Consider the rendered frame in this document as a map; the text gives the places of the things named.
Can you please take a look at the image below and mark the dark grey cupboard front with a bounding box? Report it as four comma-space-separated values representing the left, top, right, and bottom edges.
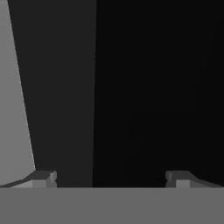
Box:
6, 0, 98, 188

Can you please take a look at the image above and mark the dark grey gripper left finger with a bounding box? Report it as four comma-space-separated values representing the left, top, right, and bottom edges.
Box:
0, 170, 58, 189

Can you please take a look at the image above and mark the black cupboard front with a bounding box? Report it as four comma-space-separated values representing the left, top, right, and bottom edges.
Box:
92, 0, 224, 188

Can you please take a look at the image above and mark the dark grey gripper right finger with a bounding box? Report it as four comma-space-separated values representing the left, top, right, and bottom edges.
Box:
164, 170, 224, 189

